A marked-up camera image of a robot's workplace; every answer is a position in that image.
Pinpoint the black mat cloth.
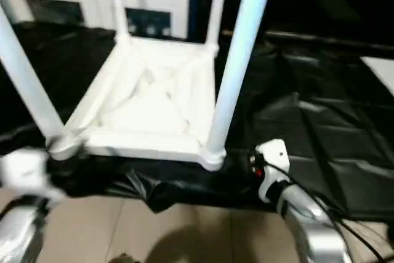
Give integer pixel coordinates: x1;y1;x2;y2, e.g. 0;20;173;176
0;20;394;224

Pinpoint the dark rounded robot foot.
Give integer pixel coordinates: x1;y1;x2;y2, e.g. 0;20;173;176
111;253;137;263

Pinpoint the white plastic table leg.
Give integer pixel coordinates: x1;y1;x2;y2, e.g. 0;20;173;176
210;0;278;161
205;0;231;52
0;0;68;150
107;0;132;44

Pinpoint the black left wrist camera cable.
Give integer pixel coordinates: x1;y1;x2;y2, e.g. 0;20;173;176
0;196;20;215

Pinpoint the white plastic table top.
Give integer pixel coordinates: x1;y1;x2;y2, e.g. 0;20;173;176
45;33;228;172

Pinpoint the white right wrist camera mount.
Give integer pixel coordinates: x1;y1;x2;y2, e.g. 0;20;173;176
256;139;292;204

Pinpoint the white flat board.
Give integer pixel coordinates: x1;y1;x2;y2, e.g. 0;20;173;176
359;55;394;95

